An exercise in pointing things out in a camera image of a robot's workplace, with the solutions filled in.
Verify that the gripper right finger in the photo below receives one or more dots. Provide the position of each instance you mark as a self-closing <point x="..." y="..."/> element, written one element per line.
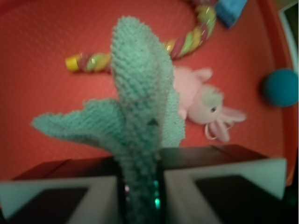
<point x="226" y="184"/>

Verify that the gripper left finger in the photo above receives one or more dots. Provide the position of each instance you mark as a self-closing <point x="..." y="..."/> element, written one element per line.
<point x="69" y="191"/>

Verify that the light blue terry cloth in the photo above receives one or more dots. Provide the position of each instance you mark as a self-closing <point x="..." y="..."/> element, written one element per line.
<point x="134" y="127"/>

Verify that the pink plush bunny toy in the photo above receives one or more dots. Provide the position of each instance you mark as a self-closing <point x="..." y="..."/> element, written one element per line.
<point x="203" y="104"/>

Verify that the blue knitted ball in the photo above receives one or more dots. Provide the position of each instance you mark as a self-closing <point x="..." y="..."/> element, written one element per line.
<point x="281" y="88"/>

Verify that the red plastic tray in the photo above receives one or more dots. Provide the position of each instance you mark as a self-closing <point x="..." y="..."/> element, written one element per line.
<point x="37" y="35"/>

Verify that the blue sponge block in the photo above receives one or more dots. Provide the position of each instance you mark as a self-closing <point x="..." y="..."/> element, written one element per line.
<point x="229" y="11"/>

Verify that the multicolour twisted rope toy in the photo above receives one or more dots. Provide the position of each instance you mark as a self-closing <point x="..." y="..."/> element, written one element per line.
<point x="206" y="17"/>

